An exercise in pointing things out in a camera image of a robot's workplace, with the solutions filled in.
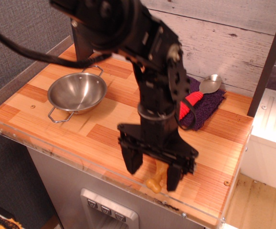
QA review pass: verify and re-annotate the small steel frying pan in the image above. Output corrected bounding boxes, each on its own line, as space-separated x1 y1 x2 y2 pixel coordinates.
47 65 107 123

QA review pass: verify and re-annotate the yellow plastic chicken drumstick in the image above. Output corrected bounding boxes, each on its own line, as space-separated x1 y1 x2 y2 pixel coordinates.
146 160 169 194

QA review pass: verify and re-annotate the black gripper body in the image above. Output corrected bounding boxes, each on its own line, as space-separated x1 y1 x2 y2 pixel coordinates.
117 104 199 176

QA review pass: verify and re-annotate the dark right frame post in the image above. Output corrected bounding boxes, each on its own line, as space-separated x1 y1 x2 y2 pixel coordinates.
247 33 276 117

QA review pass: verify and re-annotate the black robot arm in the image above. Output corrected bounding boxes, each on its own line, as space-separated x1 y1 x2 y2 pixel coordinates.
50 0 198 191

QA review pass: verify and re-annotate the silver dispenser button panel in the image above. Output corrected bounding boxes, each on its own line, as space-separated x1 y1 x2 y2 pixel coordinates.
80 188 139 229

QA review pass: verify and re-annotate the purple folded cloth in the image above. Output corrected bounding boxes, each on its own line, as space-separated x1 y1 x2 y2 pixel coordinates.
179 77 226 131

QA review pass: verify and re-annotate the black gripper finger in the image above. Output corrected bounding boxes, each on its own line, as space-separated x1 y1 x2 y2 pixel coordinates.
121 146 143 174
167 165 182 191

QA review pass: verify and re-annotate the yellow black object bottom left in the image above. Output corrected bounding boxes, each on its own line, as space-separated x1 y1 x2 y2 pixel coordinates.
0 217 22 229

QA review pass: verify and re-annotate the red handled metal spoon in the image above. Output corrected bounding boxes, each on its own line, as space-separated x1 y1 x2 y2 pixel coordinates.
178 74 222 120

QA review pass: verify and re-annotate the clear acrylic edge guard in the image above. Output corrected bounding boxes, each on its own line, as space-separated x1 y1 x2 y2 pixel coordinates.
0 109 253 229

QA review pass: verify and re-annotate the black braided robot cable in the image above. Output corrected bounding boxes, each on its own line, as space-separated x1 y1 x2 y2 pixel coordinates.
0 16 112 69

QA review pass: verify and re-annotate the dark left frame post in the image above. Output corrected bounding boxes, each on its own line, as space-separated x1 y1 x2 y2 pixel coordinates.
71 19 94 61

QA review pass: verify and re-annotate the dark frame post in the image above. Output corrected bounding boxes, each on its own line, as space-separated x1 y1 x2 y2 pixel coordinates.
71 19 94 61
247 33 276 117

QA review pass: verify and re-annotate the silver toy kitchen cabinet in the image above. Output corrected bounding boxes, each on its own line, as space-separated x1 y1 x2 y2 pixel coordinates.
28 149 203 229

